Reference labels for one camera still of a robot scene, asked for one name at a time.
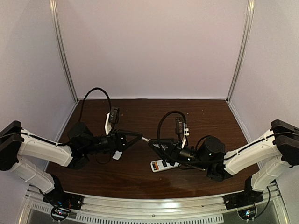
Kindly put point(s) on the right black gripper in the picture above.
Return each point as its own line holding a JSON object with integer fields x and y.
{"x": 172, "y": 150}

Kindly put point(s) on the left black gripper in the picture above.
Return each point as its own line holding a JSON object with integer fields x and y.
{"x": 119, "y": 141}

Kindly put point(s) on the white battery cover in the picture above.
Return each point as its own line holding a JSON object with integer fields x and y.
{"x": 117, "y": 155}

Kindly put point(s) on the white remote control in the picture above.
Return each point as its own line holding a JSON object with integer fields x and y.
{"x": 163, "y": 166}

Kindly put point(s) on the orange black battery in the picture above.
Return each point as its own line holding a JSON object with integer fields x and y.
{"x": 155, "y": 166}

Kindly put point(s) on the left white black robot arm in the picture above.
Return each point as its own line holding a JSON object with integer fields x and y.
{"x": 17, "y": 142}

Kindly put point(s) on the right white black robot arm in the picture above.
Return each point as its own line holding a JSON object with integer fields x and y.
{"x": 280, "y": 145}

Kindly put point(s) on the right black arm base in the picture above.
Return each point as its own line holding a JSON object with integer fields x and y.
{"x": 244, "y": 202}

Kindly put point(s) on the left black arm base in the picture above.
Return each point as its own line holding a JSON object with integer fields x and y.
{"x": 63, "y": 205}

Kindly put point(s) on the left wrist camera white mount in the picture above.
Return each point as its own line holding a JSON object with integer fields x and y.
{"x": 112, "y": 118}

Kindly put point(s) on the front aluminium rail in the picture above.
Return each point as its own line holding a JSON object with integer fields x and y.
{"x": 196, "y": 210}

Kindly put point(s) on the left aluminium frame post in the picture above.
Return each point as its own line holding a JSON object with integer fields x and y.
{"x": 61, "y": 49}

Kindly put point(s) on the aluminium frame post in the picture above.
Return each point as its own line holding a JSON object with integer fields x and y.
{"x": 61, "y": 49}
{"x": 242, "y": 51}

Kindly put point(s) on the right aluminium frame post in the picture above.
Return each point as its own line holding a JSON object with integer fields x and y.
{"x": 242, "y": 51}

